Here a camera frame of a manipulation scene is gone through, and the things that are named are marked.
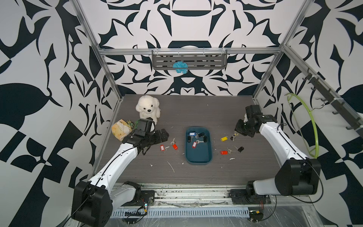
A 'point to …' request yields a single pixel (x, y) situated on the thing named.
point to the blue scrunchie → (180, 67)
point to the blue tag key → (192, 134)
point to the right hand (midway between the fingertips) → (237, 127)
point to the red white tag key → (162, 148)
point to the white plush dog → (148, 106)
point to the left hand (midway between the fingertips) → (162, 134)
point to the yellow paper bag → (121, 129)
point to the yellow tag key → (224, 138)
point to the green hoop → (298, 126)
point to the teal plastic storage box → (202, 154)
